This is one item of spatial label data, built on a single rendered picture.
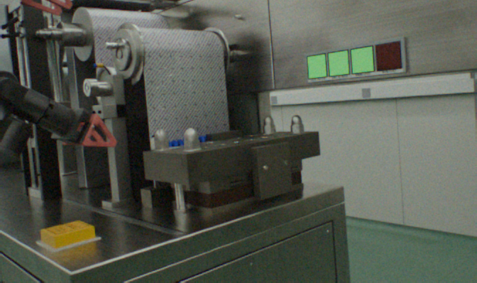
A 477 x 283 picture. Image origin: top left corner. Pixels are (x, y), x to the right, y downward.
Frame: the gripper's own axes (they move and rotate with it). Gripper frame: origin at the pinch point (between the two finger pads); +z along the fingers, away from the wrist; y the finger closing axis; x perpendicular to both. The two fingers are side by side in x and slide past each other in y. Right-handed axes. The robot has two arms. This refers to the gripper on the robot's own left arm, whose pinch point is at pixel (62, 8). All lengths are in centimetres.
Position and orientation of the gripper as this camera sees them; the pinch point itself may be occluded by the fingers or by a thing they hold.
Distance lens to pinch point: 104.8
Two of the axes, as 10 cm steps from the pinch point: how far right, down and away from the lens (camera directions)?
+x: 4.1, -8.2, 3.9
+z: 6.3, 5.6, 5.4
